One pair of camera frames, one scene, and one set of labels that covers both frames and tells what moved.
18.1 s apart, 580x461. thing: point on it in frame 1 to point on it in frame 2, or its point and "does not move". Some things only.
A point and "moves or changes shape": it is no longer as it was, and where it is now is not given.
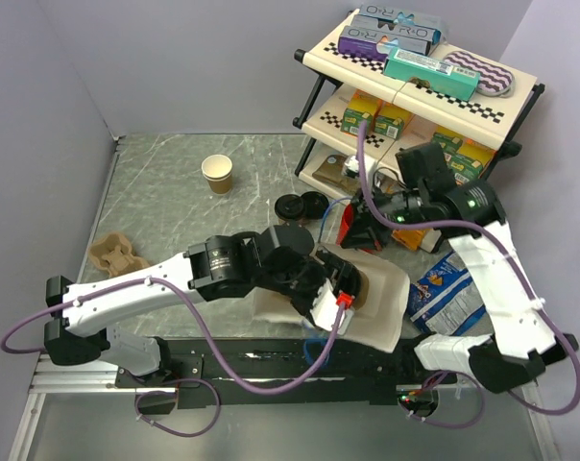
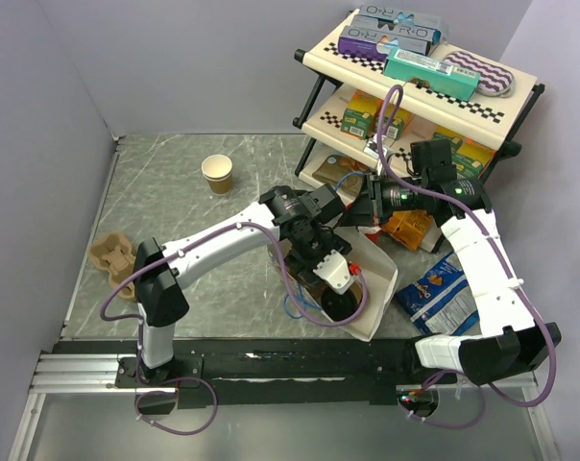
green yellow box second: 390,120 does not move
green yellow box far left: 361,107 does not move
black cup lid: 289,206 moves or changes shape
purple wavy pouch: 495,80 does not move
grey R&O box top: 404,16 does not move
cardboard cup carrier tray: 364,290 moves or changes shape
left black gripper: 334,270 to 332,243
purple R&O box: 370,42 does not move
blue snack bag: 443,301 does not move
